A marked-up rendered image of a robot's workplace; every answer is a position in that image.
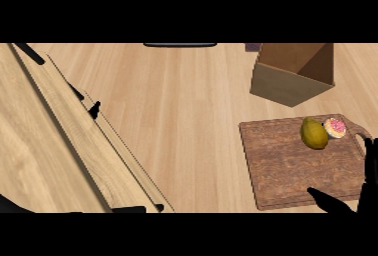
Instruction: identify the black flat object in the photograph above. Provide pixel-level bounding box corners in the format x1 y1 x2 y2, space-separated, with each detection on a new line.
142 42 218 49

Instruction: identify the black bar handle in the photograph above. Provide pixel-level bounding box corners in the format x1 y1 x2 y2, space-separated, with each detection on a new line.
13 42 47 66

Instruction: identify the brown wooden cutting board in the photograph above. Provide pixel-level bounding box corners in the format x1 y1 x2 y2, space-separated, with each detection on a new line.
237 113 375 212

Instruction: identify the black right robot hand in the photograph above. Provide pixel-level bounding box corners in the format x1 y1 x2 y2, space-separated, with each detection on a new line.
305 137 378 214

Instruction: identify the small purple object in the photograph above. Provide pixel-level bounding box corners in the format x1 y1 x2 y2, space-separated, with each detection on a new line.
243 42 263 53

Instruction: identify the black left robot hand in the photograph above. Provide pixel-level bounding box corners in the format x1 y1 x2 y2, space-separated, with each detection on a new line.
0 194 35 214

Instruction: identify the pale wooden cabinet door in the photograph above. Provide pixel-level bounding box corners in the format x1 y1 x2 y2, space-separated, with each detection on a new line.
6 42 175 214

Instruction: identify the brown cardboard box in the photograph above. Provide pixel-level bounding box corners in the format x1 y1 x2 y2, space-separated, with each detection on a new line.
248 42 336 108

